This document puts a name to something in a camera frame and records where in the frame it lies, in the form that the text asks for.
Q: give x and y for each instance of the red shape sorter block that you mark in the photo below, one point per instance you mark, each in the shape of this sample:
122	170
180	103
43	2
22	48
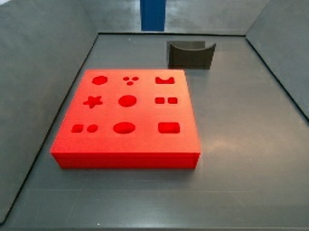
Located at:
130	120

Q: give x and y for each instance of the dark grey curved block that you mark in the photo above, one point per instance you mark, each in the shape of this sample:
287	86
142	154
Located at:
190	54

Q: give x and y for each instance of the blue vertical post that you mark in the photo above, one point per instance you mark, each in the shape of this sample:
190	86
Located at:
153	10

